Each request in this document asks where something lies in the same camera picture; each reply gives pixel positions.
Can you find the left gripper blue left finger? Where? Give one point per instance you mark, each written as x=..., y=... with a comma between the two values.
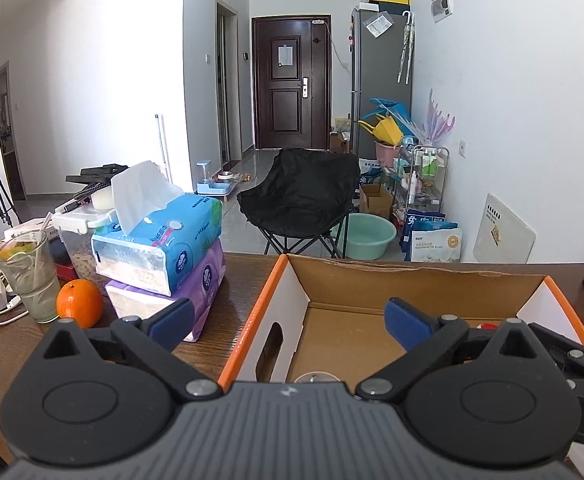
x=159, y=334

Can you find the blue pet feeder stand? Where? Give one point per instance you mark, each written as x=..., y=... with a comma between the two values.
x=212, y=186

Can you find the orange fruit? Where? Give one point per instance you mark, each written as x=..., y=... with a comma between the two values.
x=82, y=301

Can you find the pink bucket with toys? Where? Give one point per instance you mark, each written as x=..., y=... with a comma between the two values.
x=386, y=125

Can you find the blue tissue pack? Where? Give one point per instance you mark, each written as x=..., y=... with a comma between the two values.
x=161, y=233

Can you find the white board leaning on wall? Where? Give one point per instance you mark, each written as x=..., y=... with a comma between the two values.
x=502, y=237

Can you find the green plastic basin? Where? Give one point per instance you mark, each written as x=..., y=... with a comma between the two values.
x=366, y=237

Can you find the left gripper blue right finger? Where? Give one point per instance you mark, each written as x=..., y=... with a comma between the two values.
x=416, y=330

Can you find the yellow box on refrigerator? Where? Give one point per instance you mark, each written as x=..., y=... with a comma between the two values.
x=392, y=6

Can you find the black folding chair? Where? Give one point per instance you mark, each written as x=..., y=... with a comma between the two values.
x=306, y=198

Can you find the wire storage rack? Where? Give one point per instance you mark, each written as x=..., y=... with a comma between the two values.
x=418, y=178

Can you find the grey refrigerator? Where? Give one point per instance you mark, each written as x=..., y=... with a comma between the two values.
x=376, y=46

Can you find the small cardboard box on floor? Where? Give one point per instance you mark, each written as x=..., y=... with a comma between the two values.
x=375, y=199

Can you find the dark brown entrance door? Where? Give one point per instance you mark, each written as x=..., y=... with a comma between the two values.
x=292, y=81

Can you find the clear plastic food container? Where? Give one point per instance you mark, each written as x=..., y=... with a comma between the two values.
x=76, y=221

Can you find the glass cup with drink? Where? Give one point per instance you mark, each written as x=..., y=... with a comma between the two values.
x=27, y=264

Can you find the red cardboard pumpkin box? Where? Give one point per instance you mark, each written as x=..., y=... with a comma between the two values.
x=348, y=319

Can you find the red white lint brush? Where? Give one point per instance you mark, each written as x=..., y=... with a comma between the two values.
x=487, y=326

